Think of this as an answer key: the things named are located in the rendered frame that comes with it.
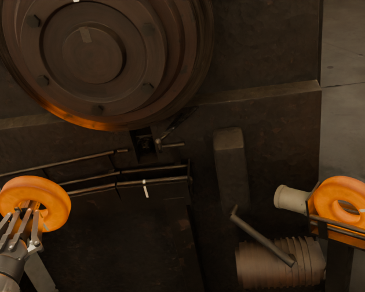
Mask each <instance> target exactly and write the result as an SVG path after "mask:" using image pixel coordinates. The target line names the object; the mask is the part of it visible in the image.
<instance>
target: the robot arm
mask: <svg viewBox="0 0 365 292"><path fill-rule="evenodd" d="M39 206H40V202H37V201H35V200H24V201H22V202H21V204H20V206H19V207H15V208H14V210H15V212H14V213H11V212H9V213H7V214H6V216H5V217H4V218H3V220H2V221H1V222H0V292H20V288H19V283H20V280H21V277H22V275H23V272H24V266H25V263H26V262H27V261H28V260H29V258H30V255H31V254H32V253H34V252H36V251H38V252H39V253H41V252H43V251H44V248H43V246H42V231H43V215H42V214H41V212H40V210H39ZM8 221H9V222H8ZM31 230H32V232H31ZM30 232H31V241H30V246H29V248H27V240H28V237H29V235H30Z"/></svg>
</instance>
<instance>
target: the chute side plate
mask: <svg viewBox="0 0 365 292"><path fill-rule="evenodd" d="M144 187H146V189H147V193H148V197H149V198H147V197H146V194H145V191H144ZM118 192H119V193H118ZM69 197H70V201H71V210H70V213H69V216H68V219H67V221H71V220H77V219H80V218H87V217H93V216H99V215H103V214H109V213H116V212H120V211H126V210H138V209H151V208H158V207H165V204H164V201H163V199H168V198H181V197H184V198H185V203H186V205H191V204H192V202H191V197H190V194H189V188H188V183H187V180H186V181H175V182H163V183H156V184H144V185H133V186H127V187H118V191H117V189H116V188H110V189H105V190H101V191H94V192H89V193H85V194H79V195H74V196H69ZM44 209H47V208H46V207H45V206H44V205H43V204H42V203H40V206H39V210H44ZM3 218H4V217H3V216H2V214H1V213H0V222H1V221H2V220H3Z"/></svg>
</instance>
